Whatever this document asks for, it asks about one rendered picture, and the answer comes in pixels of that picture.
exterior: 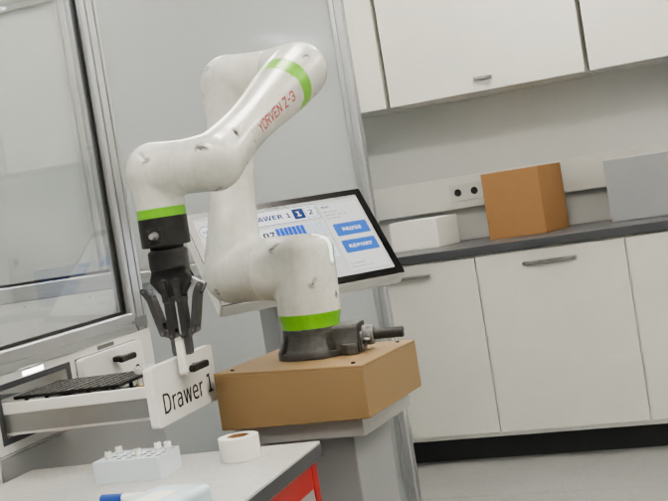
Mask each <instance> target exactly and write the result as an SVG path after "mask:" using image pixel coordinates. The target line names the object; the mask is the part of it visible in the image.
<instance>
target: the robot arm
mask: <svg viewBox="0 0 668 501"><path fill-rule="evenodd" d="M326 78H327V65H326V61H325V59H324V57H323V55H322V54H321V53H320V51H319V50H318V49H317V48H315V47H314V46H312V45H310V44H308V43H305V42H291V43H287V44H284V45H280V46H277V47H273V48H270V49H266V50H262V51H256V52H250V53H243V54H233V55H223V56H219V57H217V58H215V59H213V60H212V61H210V62H209V63H208V64H207V65H206V67H205V68H204V70H203V72H202V75H201V81H200V86H201V93H202V100H203V107H204V112H205V120H206V131H205V132H204V133H202V134H200V135H197V136H193V137H190V138H186V139H181V140H172V141H162V142H149V143H145V144H143V145H140V146H139V147H137V148H136V149H135V150H134V151H132V153H131V154H130V155H129V157H128V159H127V161H126V164H125V179H126V182H127V185H128V187H129V189H130V192H131V195H132V198H133V202H134V206H135V211H136V217H137V223H138V230H139V235H140V241H141V247H142V249H143V250H148V249H150V252H149V253H148V262H149V268H150V271H151V277H150V283H149V284H148V285H147V286H146V287H145V288H144V289H141V290H140V294H141V295H142V296H143V298H144V299H145V300H146V302H147V304H148V307H149V309H150V312H151V314H152V317H153V319H154V322H155V324H156V327H157V330H158V332H159V335H160V336H161V337H166V338H169V339H170V341H171V346H172V353H173V355H174V356H177V357H178V364H179V370H180V375H181V376H183V375H188V374H191V372H190V371H189V366H190V365H192V359H191V354H193V353H194V344H193V335H194V334H195V333H197V332H199V331H200V330H201V323H202V307H203V292H204V290H205V287H207V288H208V290H209V291H210V292H211V293H212V294H213V295H214V296H215V297H216V298H218V299H220V300H222V301H224V302H228V303H242V302H254V301H266V300H274V301H275V302H276V306H277V315H278V319H279V321H280V324H281V328H282V341H281V346H280V349H279V351H278V360H279V361H283V362H298V361H310V360H319V359H325V358H331V357H336V356H340V355H351V354H358V353H359V352H362V351H363V350H364V349H366V348H367V346H368V345H372V344H375V343H376V339H385V338H396V337H404V336H405V331H404V330H405V329H404V326H397V327H386V328H376V329H375V327H374V325H372V324H368V325H365V323H364V320H354V321H344V322H340V314H341V303H340V294H339V285H338V277H337V269H336V261H335V253H334V247H333V243H332V241H331V240H330V239H329V238H328V237H326V236H323V235H317V234H298V235H289V236H279V237H270V238H261V237H260V236H259V230H258V222H257V212H256V199H255V182H254V154H255V153H256V151H257V150H258V149H259V148H260V146H261V145H262V144H263V143H264V142H265V141H266V140H267V139H268V138H269V137H270V135H271V134H272V133H273V132H274V131H275V130H276V129H277V128H279V127H280V126H281V125H282V124H284V123H285V122H286V121H288V120H289V119H290V118H291V117H293V116H294V115H295V114H296V113H297V112H298V111H299V110H301V109H302V108H303V107H304V106H305V105H306V104H307V103H308V102H309V101H310V100H311V99H312V98H313V97H314V96H315V95H316V94H317V93H318V92H319V91H320V90H321V89H322V87H323V86H324V84H325V81H326ZM202 192H209V213H208V229H207V239H206V249H205V257H204V265H203V278H204V280H200V279H199V278H197V277H195V276H194V273H193V272H192V270H191V268H190V260H189V254H188V248H186V247H184V244H185V243H189V242H190V241H191V237H190V231H189V225H188V219H187V212H186V206H185V199H184V196H185V195H187V194H193V193H202ZM191 283H192V288H193V289H194V290H193V294H192V308H191V319H190V312H189V306H188V293H187V292H188V289H189V287H190V285H191ZM154 288H155V289H156V291H157V292H158V293H159V294H160V295H161V297H162V302H163V304H164V309H165V315H166V319H165V316H164V314H163V311H162V309H161V306H160V303H159V301H158V299H157V297H156V295H155V293H156V291H155V289H154ZM175 301H176V303H177V309H178V315H179V321H180V327H181V333H182V335H181V334H180V331H179V325H178V319H177V312H176V306H175Z"/></svg>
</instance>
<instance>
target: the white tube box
mask: <svg viewBox="0 0 668 501"><path fill-rule="evenodd" d="M171 448H172V449H170V450H165V448H164V447H162V448H161V449H162V450H160V451H155V448H154V447H153V448H143V449H141V452H142V454H141V455H142V456H141V457H136V458H135V455H134V449H133V450H123V451H122V453H123V454H120V455H116V452H114V453H113V454H112V459H111V460H105V457H104V458H102V459H100V460H98V461H96V462H94V463H93V464H92V467H93V473H94V479H95V485H101V484H112V483H123V482H135V481H146V480H158V479H162V478H164V477H165V476H167V475H169V474H171V473H172V472H174V471H176V470H177V469H179V468H181V467H182V461H181V455H180V449H179V445H174V446H171Z"/></svg>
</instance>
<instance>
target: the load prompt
mask: <svg viewBox="0 0 668 501"><path fill-rule="evenodd" d="M318 218H321V216H320V214H319V212H318V210H317V208H316V206H315V204H311V205H304V206H298V207H292V208H286V209H279V210H273V211H267V212H260V213H257V222H258V227H259V228H263V227H269V226H275V225H281V224H287V223H293V222H299V221H305V220H311V219H318Z"/></svg>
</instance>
